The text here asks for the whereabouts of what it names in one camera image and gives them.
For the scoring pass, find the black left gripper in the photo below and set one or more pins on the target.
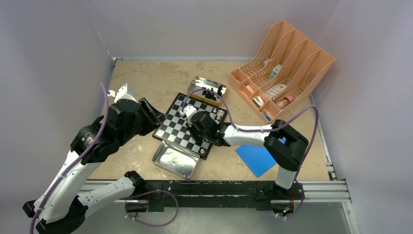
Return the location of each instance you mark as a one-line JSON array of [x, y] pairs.
[[154, 119]]

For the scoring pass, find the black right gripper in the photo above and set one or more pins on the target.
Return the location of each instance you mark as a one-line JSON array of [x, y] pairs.
[[191, 130]]

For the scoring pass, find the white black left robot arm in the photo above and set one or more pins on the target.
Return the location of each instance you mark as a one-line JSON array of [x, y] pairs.
[[62, 208]]

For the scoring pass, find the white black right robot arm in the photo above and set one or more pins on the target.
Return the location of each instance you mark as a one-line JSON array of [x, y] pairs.
[[285, 144]]

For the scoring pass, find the black white chess board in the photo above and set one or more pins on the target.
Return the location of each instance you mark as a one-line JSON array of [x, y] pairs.
[[174, 127]]

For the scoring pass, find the black chess pieces pile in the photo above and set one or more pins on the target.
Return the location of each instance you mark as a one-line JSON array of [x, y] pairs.
[[213, 93]]

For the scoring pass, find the silver lilac metal tin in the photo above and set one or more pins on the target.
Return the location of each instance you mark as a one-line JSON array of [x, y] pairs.
[[176, 159]]

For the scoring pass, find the yellow metal tin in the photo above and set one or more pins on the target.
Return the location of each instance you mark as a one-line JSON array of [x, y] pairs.
[[205, 84]]

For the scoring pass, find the blue mat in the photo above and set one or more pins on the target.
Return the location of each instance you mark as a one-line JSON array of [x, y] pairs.
[[255, 156]]

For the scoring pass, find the pink desk file organizer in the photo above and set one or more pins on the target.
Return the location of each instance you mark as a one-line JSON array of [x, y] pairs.
[[285, 71]]

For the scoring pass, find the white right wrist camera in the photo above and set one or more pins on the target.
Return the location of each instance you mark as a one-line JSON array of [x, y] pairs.
[[188, 112]]

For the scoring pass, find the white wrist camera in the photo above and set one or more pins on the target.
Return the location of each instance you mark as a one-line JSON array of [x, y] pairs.
[[124, 92], [188, 112]]

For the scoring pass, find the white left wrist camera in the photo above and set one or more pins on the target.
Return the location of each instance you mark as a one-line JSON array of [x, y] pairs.
[[124, 92]]

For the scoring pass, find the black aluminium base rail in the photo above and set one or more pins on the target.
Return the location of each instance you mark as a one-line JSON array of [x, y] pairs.
[[259, 195]]

